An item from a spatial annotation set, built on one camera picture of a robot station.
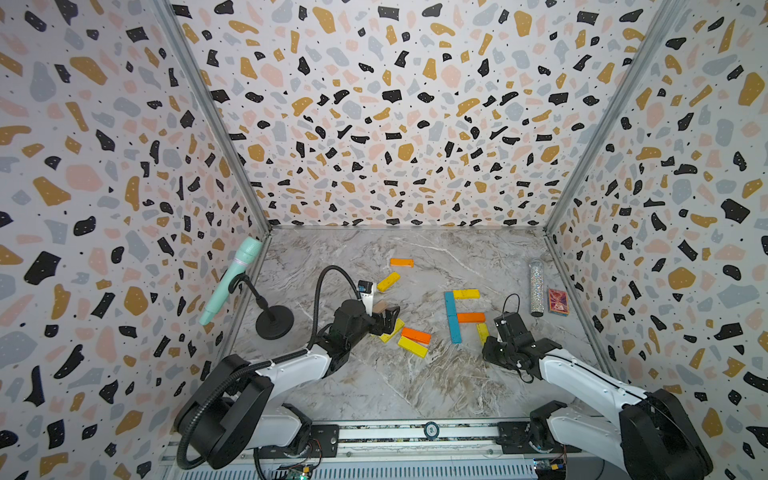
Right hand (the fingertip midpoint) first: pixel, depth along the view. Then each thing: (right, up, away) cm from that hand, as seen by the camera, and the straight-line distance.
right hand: (490, 350), depth 89 cm
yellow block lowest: (-23, +1, +1) cm, 23 cm away
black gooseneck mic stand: (-66, +7, +3) cm, 66 cm away
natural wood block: (-33, +11, +9) cm, 37 cm away
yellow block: (-31, +19, +15) cm, 39 cm away
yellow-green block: (-1, +5, +4) cm, 6 cm away
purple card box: (+26, +13, +11) cm, 31 cm away
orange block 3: (-22, +4, +3) cm, 22 cm away
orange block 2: (-4, +8, +8) cm, 12 cm away
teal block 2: (-10, +6, +6) cm, 13 cm away
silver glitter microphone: (+18, +12, +9) cm, 23 cm away
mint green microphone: (-63, +28, -18) cm, 71 cm away
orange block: (-26, +26, +21) cm, 42 cm away
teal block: (-10, +12, +12) cm, 20 cm away
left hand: (-29, +14, -2) cm, 33 cm away
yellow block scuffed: (-5, +15, +12) cm, 20 cm away
